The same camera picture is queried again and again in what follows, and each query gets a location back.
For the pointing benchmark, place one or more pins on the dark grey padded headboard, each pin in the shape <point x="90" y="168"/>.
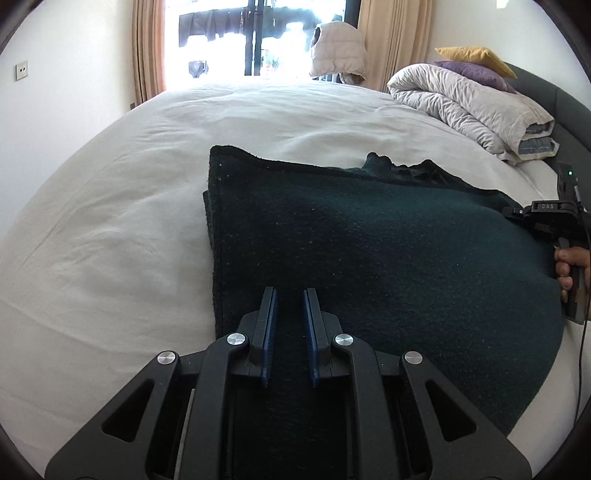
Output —
<point x="563" y="106"/>

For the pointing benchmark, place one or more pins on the person's right hand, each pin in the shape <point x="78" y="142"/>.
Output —
<point x="572" y="265"/>

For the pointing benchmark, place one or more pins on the hanging dark laundry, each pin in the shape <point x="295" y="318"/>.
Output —
<point x="207" y="25"/>

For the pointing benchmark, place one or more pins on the small dark hanging garment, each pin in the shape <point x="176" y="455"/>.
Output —
<point x="197" y="68"/>

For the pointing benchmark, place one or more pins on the purple pillow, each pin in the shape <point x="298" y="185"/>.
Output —
<point x="475" y="74"/>

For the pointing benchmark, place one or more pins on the white wall socket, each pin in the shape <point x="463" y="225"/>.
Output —
<point x="21" y="70"/>

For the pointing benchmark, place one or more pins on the bed with white sheet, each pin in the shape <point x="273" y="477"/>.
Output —
<point x="138" y="207"/>

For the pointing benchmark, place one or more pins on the yellow pillow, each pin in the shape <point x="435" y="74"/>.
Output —
<point x="478" y="59"/>

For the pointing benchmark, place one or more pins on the folded grey duvet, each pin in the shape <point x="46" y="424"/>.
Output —
<point x="466" y="108"/>

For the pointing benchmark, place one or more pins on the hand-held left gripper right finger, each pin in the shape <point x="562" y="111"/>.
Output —
<point x="311" y="337"/>

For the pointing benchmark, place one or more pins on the black glass door frame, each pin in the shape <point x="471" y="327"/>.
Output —
<point x="255" y="37"/>

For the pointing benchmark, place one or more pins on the beige puffer vest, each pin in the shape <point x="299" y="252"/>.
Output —
<point x="338" y="48"/>

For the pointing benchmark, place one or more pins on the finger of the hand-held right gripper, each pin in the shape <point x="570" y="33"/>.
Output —
<point x="516" y="213"/>

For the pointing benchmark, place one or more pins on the dark green sweater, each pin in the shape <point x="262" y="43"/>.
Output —
<point x="378" y="258"/>

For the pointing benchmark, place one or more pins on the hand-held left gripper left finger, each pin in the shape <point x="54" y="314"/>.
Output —
<point x="270" y="332"/>

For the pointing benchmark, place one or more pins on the beige curtain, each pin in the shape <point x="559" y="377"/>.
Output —
<point x="395" y="41"/>
<point x="148" y="50"/>

